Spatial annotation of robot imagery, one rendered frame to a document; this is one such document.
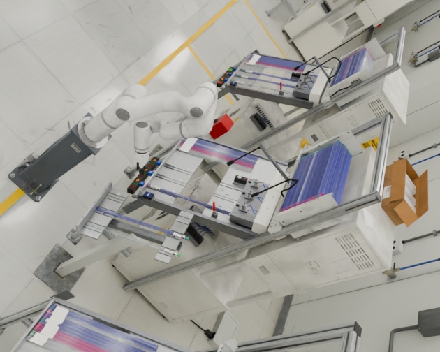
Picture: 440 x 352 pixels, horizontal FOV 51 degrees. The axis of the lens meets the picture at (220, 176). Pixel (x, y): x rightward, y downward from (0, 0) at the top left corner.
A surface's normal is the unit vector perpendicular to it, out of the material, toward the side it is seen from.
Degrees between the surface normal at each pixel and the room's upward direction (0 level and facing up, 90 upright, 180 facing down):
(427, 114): 90
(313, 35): 90
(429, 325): 90
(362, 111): 90
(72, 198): 0
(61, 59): 0
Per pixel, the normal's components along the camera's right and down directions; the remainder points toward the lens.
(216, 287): 0.71, -0.36
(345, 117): -0.35, 0.57
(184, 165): 0.11, -0.76
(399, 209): 0.22, 0.22
